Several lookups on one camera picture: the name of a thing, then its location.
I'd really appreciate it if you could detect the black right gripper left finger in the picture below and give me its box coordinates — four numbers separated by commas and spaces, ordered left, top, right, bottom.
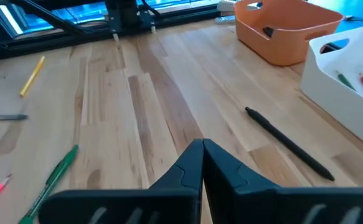
149, 138, 205, 191

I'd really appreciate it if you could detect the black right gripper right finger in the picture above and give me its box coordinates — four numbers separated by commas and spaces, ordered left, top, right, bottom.
202, 138, 279, 224

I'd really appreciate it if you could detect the black pen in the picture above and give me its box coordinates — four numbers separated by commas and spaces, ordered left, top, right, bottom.
245, 106, 336, 182

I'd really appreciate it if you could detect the green pen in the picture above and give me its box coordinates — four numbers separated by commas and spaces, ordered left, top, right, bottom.
18, 144, 79, 224

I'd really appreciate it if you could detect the green pencil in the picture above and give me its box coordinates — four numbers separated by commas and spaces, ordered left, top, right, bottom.
336, 70, 356, 91

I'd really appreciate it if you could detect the yellow pencil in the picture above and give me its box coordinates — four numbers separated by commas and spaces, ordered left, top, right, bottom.
19, 55, 46, 98

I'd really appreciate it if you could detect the white plastic bin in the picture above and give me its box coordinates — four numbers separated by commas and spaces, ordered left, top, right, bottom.
299, 26, 363, 155

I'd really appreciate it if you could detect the coral orange plastic bin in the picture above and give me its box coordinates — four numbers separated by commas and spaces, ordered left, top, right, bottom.
233, 0, 344, 67

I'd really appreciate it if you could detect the small white device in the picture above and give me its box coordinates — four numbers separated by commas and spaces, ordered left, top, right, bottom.
215, 0, 237, 25

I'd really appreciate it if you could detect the grey pencil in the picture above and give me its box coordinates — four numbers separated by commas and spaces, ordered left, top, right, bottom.
0, 114, 29, 121

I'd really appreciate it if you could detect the black aluminium table frame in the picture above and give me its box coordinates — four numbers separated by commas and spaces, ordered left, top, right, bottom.
0, 0, 223, 63

